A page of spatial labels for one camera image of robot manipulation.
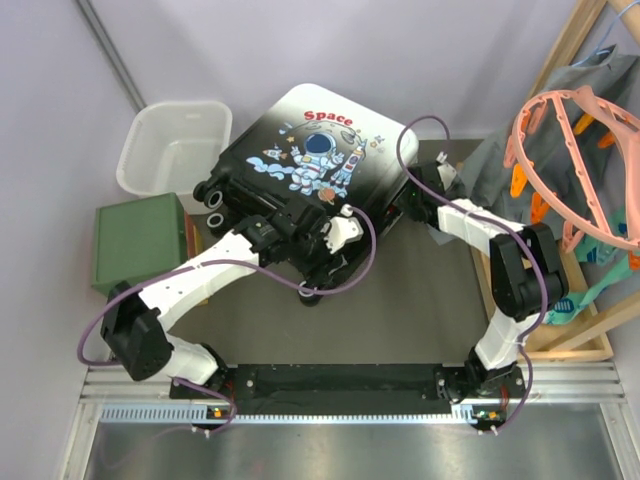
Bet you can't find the white black space suitcase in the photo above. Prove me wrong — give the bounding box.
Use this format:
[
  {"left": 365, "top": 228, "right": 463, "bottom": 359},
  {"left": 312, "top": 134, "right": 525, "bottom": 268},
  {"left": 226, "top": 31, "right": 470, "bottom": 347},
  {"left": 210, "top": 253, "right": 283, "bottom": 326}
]
[{"left": 193, "top": 84, "right": 419, "bottom": 306}]

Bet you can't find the white plastic basket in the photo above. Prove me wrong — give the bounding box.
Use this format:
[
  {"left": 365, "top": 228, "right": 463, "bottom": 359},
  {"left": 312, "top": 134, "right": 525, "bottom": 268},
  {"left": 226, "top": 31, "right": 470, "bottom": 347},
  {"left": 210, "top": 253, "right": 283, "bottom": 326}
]
[{"left": 116, "top": 100, "right": 233, "bottom": 215}]

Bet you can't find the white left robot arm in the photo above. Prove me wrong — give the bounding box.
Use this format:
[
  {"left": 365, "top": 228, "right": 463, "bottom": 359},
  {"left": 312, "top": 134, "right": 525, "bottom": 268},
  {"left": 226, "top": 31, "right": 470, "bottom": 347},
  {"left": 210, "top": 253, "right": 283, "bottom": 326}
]
[{"left": 101, "top": 200, "right": 338, "bottom": 385}]

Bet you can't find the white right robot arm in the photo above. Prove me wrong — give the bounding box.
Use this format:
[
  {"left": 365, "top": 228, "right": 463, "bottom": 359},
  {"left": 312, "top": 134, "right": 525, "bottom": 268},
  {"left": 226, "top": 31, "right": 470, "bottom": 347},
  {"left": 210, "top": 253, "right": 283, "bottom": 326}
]
[{"left": 400, "top": 162, "right": 568, "bottom": 393}]

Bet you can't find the grey shirt on hanger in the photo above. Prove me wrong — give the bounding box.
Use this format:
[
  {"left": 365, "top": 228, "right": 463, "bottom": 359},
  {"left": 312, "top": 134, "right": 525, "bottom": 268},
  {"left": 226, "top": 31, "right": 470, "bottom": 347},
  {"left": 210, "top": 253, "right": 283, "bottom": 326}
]
[{"left": 446, "top": 45, "right": 639, "bottom": 224}]

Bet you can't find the green drawer box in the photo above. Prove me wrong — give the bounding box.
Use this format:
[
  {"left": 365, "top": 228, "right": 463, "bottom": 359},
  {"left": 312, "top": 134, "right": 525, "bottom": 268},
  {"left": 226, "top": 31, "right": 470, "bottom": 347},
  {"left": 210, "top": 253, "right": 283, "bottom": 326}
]
[{"left": 91, "top": 193, "right": 204, "bottom": 295}]

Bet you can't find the white teal sock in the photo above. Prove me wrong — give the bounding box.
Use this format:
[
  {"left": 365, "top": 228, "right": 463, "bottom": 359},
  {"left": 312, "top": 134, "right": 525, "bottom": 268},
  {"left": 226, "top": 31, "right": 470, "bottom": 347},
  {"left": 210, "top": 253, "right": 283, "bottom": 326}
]
[{"left": 543, "top": 292, "right": 583, "bottom": 326}]

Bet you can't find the pink round clip hanger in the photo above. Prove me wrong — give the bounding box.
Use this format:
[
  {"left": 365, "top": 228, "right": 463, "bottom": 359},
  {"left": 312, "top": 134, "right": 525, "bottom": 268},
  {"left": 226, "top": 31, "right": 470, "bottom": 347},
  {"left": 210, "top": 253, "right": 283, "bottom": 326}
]
[{"left": 503, "top": 86, "right": 639, "bottom": 255}]

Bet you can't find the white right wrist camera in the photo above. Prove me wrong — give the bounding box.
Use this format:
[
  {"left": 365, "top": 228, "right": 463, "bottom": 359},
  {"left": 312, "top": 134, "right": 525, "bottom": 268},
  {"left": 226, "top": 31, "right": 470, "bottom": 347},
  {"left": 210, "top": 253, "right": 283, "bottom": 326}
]
[{"left": 436, "top": 151, "right": 458, "bottom": 192}]

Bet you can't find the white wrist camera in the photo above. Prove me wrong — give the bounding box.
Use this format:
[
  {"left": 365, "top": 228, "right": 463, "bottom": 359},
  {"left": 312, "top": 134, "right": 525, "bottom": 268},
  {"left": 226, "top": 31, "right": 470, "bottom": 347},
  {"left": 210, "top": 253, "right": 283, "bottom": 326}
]
[
  {"left": 324, "top": 204, "right": 364, "bottom": 255},
  {"left": 436, "top": 151, "right": 458, "bottom": 192}
]

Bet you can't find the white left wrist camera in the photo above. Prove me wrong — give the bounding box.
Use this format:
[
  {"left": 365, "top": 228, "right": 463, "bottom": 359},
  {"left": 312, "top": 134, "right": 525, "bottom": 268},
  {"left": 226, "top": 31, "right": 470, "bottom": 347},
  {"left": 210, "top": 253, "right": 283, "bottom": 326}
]
[{"left": 324, "top": 204, "right": 364, "bottom": 255}]

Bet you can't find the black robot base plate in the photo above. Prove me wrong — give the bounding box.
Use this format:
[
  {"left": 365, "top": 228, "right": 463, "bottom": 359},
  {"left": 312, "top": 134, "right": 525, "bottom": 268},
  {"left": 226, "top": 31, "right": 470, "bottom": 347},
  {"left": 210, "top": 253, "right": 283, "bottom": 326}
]
[{"left": 207, "top": 364, "right": 509, "bottom": 416}]

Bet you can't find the wooden clothes rack frame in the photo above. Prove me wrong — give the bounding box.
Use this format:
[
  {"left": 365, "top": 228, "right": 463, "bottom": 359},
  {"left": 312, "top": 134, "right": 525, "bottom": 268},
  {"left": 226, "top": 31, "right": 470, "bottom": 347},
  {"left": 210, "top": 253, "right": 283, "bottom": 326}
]
[{"left": 469, "top": 0, "right": 640, "bottom": 364}]

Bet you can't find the light blue wire hanger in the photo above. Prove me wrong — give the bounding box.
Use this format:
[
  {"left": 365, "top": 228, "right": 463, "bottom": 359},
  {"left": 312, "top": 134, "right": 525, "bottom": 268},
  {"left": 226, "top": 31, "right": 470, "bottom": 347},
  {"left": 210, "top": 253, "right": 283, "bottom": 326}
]
[{"left": 571, "top": 13, "right": 626, "bottom": 68}]

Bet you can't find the aluminium rail frame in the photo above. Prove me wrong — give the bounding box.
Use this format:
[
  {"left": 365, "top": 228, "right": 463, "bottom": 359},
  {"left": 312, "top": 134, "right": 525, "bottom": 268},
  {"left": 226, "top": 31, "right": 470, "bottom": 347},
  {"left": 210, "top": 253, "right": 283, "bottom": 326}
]
[{"left": 80, "top": 360, "right": 639, "bottom": 479}]

